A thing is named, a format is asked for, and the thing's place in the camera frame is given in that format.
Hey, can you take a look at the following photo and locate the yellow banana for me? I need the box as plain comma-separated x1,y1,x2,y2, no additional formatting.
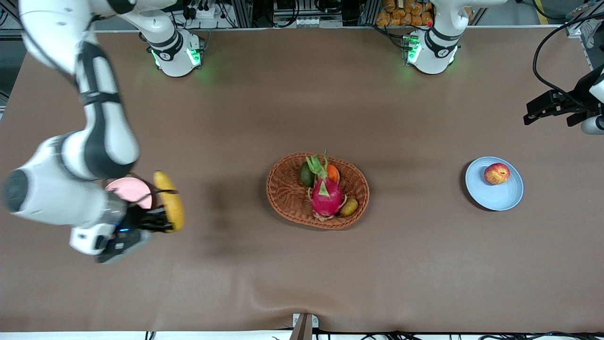
152,170,185,233

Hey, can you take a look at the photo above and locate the red yellow apple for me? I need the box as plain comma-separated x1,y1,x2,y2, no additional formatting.
484,163,511,186

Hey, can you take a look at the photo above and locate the pink plate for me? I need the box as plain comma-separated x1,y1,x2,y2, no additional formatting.
105,178,154,211

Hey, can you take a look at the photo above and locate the light blue plate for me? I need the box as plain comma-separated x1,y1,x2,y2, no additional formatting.
465,156,524,212

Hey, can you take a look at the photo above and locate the brown wicker basket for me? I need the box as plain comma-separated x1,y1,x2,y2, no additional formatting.
266,152,370,230

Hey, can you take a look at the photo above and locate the brown tablecloth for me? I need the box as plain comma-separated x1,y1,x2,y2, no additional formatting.
0,28,604,333

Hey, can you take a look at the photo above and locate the pile of orange bread packs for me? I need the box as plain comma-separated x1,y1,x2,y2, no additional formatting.
376,0,436,27

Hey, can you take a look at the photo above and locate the pink dragon fruit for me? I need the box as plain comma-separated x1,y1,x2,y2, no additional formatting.
306,150,348,222

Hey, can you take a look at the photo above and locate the white power strip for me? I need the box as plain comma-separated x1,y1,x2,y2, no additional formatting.
182,4,222,20

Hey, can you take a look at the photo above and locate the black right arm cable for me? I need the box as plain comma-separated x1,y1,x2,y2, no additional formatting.
134,189,179,204

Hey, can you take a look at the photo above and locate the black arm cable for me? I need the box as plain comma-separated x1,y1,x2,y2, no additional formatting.
532,12,604,111
134,189,179,204

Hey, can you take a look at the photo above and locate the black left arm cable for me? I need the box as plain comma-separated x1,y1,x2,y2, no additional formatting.
532,12,604,111

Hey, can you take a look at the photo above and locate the aluminium frame post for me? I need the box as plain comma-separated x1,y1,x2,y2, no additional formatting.
565,0,604,38

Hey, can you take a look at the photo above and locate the metal table edge bracket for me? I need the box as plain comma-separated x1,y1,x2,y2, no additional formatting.
289,313,319,340

